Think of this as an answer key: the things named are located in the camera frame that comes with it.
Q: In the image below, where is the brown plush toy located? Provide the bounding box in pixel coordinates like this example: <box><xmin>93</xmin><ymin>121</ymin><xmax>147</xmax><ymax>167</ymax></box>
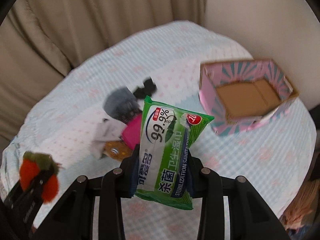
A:
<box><xmin>103</xmin><ymin>140</ymin><xmax>132</xmax><ymax>162</ymax></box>

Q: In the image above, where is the green wet wipes pack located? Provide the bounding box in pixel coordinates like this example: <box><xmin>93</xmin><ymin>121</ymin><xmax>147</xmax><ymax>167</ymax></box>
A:
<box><xmin>135</xmin><ymin>96</ymin><xmax>214</xmax><ymax>210</ymax></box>

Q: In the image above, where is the magenta pouch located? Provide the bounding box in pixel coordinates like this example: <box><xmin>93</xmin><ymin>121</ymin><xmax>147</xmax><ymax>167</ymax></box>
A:
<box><xmin>121</xmin><ymin>114</ymin><xmax>142</xmax><ymax>150</ymax></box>

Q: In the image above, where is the red strawberry plush toy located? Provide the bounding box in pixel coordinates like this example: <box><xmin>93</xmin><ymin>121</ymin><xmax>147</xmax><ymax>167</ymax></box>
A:
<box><xmin>19</xmin><ymin>151</ymin><xmax>61</xmax><ymax>203</ymax></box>

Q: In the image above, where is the white soft cloth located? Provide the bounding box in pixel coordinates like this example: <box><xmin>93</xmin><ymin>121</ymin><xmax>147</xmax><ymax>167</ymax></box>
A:
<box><xmin>90</xmin><ymin>119</ymin><xmax>126</xmax><ymax>159</ymax></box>

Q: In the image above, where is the black printed scrunchie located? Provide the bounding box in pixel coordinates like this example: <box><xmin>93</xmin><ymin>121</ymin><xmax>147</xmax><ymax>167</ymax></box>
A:
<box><xmin>117</xmin><ymin>100</ymin><xmax>142</xmax><ymax>124</ymax></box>

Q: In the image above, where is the grey fluffy pompom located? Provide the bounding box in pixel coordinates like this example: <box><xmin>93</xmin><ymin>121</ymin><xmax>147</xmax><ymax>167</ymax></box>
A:
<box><xmin>104</xmin><ymin>87</ymin><xmax>137</xmax><ymax>120</ymax></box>

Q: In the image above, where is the pink patterned cardboard box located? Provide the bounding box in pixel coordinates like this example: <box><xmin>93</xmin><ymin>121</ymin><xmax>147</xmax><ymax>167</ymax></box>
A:
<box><xmin>199</xmin><ymin>59</ymin><xmax>299</xmax><ymax>136</ymax></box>

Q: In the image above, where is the beige curtain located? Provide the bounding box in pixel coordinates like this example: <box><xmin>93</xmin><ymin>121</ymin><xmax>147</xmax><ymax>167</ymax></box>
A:
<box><xmin>1</xmin><ymin>0</ymin><xmax>207</xmax><ymax>142</ymax></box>

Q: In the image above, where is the small black hair tie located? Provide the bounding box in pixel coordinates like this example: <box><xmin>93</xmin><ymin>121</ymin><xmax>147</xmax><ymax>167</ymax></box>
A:
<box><xmin>132</xmin><ymin>77</ymin><xmax>157</xmax><ymax>100</ymax></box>

